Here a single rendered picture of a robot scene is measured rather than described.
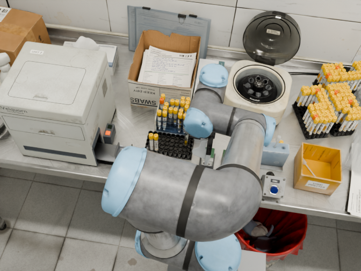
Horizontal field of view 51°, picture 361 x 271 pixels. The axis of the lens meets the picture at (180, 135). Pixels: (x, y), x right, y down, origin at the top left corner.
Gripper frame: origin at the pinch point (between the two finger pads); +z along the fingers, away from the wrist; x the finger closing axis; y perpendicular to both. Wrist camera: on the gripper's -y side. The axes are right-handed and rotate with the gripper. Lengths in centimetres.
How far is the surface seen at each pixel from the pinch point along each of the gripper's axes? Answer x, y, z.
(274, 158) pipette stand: -3.0, -23.0, 5.9
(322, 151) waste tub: -7.9, -39.2, 4.7
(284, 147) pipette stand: -5.4, -25.6, 2.0
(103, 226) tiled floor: -2, 51, 99
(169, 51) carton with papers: -48, 22, 6
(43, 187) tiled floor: -20, 92, 99
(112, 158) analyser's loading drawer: 5.6, 32.8, 7.9
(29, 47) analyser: -17, 63, -18
